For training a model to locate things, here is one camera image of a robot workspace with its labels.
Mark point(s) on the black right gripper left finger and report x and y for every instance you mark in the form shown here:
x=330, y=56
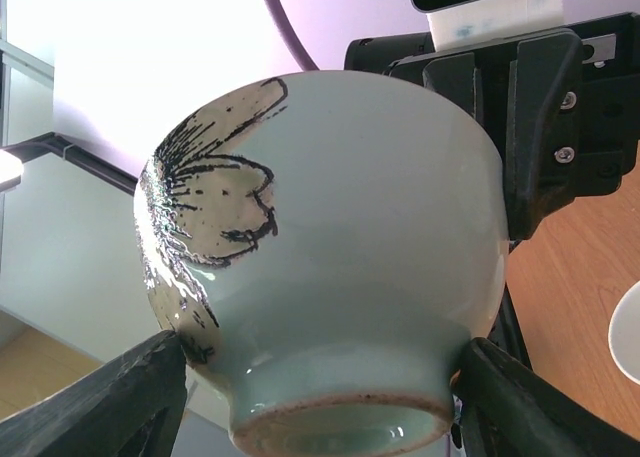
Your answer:
x=130, y=406

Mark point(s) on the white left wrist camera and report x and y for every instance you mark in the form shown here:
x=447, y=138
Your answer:
x=457, y=23

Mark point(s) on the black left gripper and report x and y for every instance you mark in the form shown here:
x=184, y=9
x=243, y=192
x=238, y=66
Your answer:
x=514, y=87

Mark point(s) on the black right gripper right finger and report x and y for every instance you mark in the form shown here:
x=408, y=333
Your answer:
x=507, y=410

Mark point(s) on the yellow mug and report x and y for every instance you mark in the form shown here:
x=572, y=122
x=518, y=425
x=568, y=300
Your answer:
x=624, y=334

